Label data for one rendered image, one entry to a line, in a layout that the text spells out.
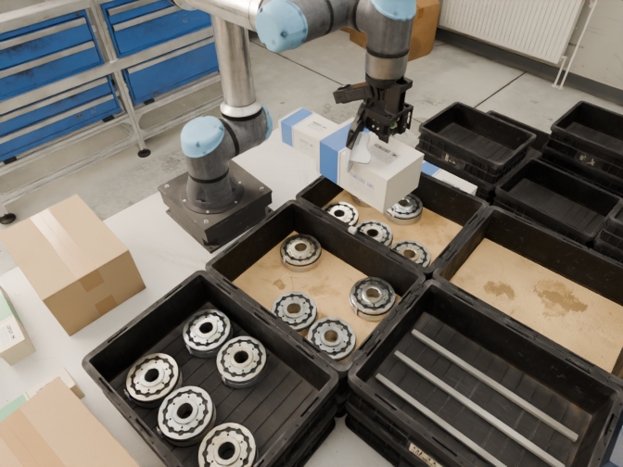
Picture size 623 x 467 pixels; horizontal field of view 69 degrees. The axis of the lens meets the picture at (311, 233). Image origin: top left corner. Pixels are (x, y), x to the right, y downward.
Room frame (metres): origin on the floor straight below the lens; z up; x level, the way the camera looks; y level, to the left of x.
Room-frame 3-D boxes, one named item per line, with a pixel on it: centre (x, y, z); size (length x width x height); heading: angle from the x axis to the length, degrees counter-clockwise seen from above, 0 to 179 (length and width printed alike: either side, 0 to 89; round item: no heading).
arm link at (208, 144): (1.05, 0.28, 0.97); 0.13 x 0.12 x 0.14; 133
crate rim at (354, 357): (0.63, 0.00, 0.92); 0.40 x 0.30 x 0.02; 48
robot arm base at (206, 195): (1.04, 0.29, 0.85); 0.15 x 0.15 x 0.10
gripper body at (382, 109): (0.78, -0.15, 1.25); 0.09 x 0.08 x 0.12; 43
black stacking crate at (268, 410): (0.40, 0.20, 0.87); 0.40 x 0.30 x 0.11; 48
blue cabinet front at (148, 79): (2.63, 0.75, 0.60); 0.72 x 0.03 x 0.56; 133
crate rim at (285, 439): (0.40, 0.20, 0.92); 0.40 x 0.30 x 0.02; 48
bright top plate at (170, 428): (0.35, 0.25, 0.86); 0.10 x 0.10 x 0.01
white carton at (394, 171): (0.80, -0.13, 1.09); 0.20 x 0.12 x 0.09; 43
